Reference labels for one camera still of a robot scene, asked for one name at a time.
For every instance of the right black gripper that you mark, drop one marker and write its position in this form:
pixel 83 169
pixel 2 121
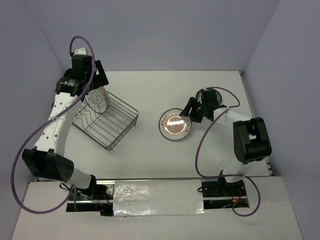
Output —
pixel 186 110

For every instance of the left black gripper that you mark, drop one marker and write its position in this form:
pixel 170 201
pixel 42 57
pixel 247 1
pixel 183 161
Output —
pixel 100 79

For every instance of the white enamel plate green rim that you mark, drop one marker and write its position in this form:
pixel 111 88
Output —
pixel 98 100

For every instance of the white plate orange sunburst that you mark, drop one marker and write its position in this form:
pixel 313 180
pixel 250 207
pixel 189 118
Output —
pixel 174 127

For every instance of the green blue floral plate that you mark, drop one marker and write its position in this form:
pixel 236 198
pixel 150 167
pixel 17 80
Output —
pixel 210 97

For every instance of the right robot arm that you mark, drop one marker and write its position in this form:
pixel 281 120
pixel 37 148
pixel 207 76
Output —
pixel 251 142

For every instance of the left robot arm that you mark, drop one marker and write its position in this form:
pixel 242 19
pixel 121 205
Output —
pixel 46 159

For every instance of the silver foil tape sheet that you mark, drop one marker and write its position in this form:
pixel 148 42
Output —
pixel 157 198

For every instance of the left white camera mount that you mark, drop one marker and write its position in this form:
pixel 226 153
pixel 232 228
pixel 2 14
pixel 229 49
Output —
pixel 80 51

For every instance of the metal wire dish rack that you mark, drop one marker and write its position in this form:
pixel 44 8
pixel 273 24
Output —
pixel 106 126

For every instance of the metal base rail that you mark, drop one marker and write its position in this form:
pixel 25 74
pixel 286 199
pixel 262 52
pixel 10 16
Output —
pixel 102 201

